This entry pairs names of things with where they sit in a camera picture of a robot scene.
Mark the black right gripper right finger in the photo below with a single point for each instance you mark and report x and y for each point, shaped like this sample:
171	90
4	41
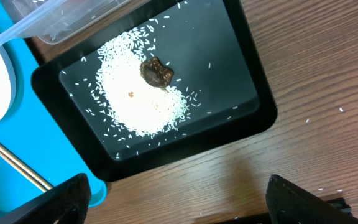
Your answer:
288	203

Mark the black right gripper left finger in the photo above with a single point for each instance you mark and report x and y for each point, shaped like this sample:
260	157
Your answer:
66	203

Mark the white rice pile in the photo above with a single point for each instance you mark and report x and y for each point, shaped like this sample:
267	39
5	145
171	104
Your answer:
132	103

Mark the brown food piece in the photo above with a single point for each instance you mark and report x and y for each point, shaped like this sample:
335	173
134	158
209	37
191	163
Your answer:
155	73

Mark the black waste tray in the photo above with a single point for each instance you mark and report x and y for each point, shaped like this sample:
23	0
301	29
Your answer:
208	45

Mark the teal plastic tray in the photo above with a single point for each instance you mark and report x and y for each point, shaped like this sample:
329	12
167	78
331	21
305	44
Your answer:
31	134

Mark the wooden chopstick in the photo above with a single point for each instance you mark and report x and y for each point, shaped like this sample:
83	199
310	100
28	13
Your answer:
24	169

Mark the clear plastic bin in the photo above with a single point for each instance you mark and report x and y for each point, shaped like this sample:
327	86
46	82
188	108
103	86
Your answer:
53	21

